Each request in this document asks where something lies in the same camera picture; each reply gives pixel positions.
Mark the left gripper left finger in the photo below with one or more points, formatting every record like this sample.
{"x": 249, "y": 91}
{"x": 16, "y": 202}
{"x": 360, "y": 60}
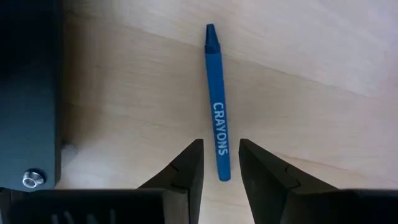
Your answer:
{"x": 183, "y": 186}

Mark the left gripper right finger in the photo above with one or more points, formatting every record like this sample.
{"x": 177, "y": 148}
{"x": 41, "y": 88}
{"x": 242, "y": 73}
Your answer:
{"x": 264, "y": 186}

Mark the blue crayon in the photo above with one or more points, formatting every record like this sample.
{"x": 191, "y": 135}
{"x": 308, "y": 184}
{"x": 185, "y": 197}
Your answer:
{"x": 217, "y": 93}

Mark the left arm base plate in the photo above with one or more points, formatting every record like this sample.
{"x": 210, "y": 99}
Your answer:
{"x": 28, "y": 109}

